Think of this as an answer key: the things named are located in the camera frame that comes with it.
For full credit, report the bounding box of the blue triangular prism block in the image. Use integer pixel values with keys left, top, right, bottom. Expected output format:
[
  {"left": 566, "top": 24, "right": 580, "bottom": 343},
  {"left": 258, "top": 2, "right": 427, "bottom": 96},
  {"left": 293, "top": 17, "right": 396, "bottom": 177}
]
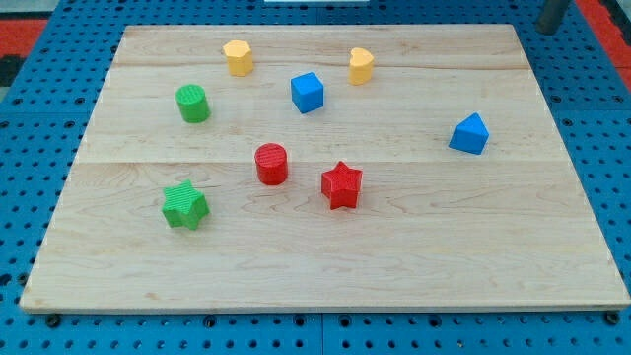
[{"left": 449, "top": 112, "right": 490, "bottom": 155}]

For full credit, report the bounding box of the wooden board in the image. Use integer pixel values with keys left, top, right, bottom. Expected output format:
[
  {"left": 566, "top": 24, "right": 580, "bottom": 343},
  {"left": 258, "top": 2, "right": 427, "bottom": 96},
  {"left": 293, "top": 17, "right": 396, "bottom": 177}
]
[{"left": 20, "top": 25, "right": 630, "bottom": 315}]

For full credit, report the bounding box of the blue cube block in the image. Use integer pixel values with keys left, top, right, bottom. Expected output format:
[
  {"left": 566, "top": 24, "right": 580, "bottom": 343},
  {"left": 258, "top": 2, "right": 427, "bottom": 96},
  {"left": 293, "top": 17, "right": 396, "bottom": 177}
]
[{"left": 290, "top": 72, "right": 324, "bottom": 113}]

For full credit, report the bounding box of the yellow hexagon block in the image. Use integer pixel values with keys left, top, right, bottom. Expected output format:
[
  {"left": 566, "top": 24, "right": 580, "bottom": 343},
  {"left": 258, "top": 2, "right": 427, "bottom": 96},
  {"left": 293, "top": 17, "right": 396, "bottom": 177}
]
[{"left": 223, "top": 39, "right": 253, "bottom": 77}]

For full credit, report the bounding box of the grey cylindrical robot tool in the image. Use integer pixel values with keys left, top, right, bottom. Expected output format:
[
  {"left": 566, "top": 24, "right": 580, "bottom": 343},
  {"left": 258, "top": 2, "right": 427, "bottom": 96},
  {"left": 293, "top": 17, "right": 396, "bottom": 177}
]
[{"left": 534, "top": 0, "right": 571, "bottom": 36}]

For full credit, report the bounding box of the red star block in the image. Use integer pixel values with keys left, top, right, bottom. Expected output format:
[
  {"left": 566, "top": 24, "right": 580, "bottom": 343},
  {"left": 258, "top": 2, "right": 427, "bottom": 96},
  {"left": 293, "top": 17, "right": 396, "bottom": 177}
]
[{"left": 320, "top": 161, "right": 363, "bottom": 210}]

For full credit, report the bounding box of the green star block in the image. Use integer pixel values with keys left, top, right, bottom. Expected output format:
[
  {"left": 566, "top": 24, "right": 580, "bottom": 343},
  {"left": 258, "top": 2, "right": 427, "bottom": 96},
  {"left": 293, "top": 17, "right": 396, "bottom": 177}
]
[{"left": 162, "top": 179, "right": 210, "bottom": 230}]

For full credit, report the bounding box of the green cylinder block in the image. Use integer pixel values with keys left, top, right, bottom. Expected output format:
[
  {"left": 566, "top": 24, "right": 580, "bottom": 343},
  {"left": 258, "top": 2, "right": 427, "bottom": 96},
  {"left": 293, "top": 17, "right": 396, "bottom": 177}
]
[{"left": 175, "top": 84, "right": 211, "bottom": 123}]

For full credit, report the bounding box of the red cylinder block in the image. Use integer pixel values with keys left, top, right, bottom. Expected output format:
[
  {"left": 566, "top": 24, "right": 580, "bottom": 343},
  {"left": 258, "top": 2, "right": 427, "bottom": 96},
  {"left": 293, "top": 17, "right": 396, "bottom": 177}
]
[{"left": 254, "top": 143, "right": 288, "bottom": 185}]

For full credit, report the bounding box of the yellow heart block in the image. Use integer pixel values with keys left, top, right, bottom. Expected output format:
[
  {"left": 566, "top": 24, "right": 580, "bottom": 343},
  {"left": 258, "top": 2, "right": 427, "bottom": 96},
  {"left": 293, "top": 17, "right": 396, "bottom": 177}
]
[{"left": 348, "top": 47, "right": 375, "bottom": 86}]

